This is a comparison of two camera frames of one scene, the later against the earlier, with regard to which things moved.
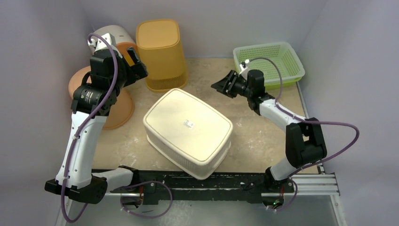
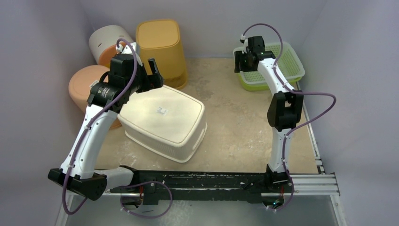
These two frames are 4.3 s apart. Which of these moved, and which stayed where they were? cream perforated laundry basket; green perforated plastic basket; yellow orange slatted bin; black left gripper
Moved: cream perforated laundry basket; black left gripper
Stayed: green perforated plastic basket; yellow orange slatted bin
